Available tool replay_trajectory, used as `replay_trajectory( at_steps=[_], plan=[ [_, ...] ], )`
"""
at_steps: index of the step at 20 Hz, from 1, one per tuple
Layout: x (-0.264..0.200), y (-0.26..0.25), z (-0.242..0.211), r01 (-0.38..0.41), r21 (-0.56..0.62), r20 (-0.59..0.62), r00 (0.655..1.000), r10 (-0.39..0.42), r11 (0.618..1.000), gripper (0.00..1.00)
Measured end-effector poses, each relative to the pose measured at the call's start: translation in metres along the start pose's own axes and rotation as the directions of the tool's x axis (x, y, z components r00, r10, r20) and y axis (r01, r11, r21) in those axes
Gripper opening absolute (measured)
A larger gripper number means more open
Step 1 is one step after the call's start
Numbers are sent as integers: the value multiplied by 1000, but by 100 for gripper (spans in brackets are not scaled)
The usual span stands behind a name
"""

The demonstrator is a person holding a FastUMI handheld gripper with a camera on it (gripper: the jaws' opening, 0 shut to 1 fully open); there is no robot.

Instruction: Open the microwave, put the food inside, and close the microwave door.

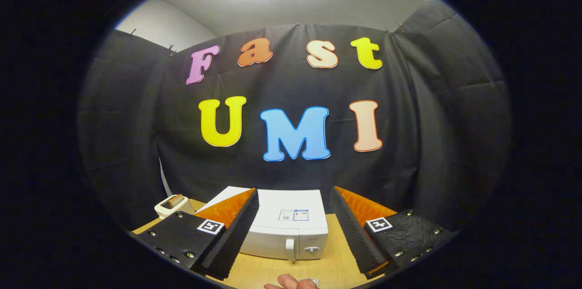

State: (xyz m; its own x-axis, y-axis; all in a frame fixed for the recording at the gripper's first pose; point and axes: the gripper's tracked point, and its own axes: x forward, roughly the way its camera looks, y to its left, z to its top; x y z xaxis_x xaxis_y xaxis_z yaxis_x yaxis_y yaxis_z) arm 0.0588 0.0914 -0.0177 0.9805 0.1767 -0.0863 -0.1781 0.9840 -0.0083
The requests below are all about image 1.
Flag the white toaster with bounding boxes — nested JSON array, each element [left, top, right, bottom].
[[154, 194, 195, 220]]

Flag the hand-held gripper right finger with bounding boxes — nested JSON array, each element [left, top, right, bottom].
[[329, 185, 457, 279]]

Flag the toast slice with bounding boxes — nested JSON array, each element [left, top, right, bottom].
[[161, 194, 184, 209]]

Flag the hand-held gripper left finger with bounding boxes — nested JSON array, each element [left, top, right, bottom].
[[136, 188, 260, 280]]

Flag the white microwave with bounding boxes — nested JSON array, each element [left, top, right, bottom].
[[196, 186, 329, 262]]

